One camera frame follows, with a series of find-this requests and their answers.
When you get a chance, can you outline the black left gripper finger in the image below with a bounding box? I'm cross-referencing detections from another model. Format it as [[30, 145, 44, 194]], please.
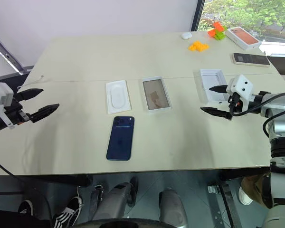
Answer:
[[16, 88, 44, 102], [29, 103, 60, 124]]

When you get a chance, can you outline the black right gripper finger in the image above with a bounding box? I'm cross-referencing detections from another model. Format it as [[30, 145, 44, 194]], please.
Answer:
[[200, 106, 232, 120], [209, 85, 228, 94]]

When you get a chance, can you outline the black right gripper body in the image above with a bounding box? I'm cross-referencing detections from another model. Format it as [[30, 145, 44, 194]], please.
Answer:
[[226, 92, 243, 120]]

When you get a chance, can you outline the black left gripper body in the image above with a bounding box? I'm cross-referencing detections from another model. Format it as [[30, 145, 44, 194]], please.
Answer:
[[4, 98, 35, 125]]

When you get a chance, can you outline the white phone box lid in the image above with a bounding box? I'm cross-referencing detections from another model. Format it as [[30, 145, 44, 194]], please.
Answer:
[[199, 68, 231, 105]]

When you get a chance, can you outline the white phone box base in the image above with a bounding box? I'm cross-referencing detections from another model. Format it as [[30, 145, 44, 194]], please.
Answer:
[[142, 76, 173, 115]]

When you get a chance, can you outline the white moulded tray insert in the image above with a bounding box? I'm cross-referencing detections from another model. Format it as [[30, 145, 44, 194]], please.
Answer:
[[105, 79, 133, 115]]

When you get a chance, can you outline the dark blue smartphone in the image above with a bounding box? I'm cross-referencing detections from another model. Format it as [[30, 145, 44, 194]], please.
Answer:
[[106, 115, 135, 162]]

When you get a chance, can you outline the phone box with orange print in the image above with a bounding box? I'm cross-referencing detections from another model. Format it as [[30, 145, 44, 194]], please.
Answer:
[[225, 26, 262, 51]]

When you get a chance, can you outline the yellow toy block cluster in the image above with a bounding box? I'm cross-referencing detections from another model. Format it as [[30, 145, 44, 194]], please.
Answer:
[[188, 40, 210, 53]]

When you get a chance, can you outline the green toy block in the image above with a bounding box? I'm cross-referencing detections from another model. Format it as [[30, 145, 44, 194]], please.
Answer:
[[214, 30, 227, 41]]

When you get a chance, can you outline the orange toy block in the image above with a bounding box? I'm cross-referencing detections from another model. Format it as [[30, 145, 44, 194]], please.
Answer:
[[207, 28, 220, 38]]

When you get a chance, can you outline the amber toy block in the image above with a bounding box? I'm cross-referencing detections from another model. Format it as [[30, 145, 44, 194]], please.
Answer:
[[213, 21, 226, 32]]

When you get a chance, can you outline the white window sill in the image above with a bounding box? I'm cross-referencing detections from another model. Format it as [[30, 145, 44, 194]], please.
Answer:
[[258, 41, 285, 57]]

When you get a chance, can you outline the khaki trouser leg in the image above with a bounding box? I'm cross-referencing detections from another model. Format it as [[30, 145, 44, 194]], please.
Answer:
[[241, 174, 274, 210]]

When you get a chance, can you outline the grey right robot leg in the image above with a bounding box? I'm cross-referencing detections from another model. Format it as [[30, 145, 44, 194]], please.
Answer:
[[158, 187, 189, 228]]

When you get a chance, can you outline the grey robot leg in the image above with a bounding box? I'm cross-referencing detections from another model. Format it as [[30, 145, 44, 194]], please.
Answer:
[[158, 187, 189, 228], [92, 176, 140, 228]]

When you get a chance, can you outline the black shoe with white stripes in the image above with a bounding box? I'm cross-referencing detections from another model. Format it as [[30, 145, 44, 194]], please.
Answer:
[[52, 196, 83, 228]]

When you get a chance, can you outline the grey left robot leg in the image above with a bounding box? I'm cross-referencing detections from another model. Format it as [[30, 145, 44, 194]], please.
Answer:
[[92, 176, 140, 228]]

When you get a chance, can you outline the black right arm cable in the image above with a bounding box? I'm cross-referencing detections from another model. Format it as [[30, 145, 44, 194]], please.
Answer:
[[228, 91, 285, 139]]

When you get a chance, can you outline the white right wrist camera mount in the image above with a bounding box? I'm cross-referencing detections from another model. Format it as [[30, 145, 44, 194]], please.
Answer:
[[226, 74, 254, 102]]

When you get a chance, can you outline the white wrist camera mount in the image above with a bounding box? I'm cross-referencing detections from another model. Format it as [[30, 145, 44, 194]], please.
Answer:
[[226, 74, 254, 102], [0, 80, 15, 130]]

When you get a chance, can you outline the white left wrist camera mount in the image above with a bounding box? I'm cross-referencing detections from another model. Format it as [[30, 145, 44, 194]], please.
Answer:
[[0, 80, 15, 130]]

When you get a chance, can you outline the black metal frame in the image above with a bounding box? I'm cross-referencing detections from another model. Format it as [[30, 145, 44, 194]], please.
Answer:
[[0, 30, 34, 79]]

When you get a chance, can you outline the black window frame post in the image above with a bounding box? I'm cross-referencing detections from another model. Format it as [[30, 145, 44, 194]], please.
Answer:
[[190, 0, 206, 32]]

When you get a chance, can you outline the black table leg with bracket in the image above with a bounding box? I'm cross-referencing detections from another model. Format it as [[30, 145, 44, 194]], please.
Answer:
[[89, 184, 105, 223], [207, 182, 243, 228]]

